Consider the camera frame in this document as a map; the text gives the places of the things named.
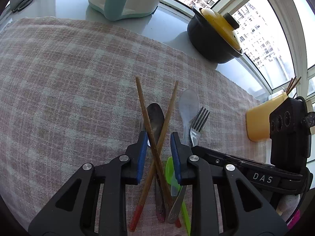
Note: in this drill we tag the white window frame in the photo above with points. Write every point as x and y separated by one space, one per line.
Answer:
295 41

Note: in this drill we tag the person's right forearm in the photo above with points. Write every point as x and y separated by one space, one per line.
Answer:
289 209

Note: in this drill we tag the yellow plastic container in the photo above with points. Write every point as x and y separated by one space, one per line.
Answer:
258 123

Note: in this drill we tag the pink checked cloth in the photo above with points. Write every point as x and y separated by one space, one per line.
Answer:
73 91

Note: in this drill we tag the yellow clay pot lid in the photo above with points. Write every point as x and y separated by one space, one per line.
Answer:
221 24

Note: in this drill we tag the black clay pot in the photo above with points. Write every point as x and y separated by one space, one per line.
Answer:
209 39

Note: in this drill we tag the translucent plastic spoon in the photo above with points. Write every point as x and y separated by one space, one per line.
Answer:
188 103

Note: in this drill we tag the metal fork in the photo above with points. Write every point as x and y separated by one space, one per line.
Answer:
196 130

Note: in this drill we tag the green plastic spoon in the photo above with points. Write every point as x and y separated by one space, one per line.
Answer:
169 170

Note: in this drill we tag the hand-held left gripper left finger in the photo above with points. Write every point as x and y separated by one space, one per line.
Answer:
142 157

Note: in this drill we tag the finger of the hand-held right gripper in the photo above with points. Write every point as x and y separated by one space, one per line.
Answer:
214 158

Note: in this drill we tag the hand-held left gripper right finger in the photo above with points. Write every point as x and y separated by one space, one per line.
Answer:
176 159

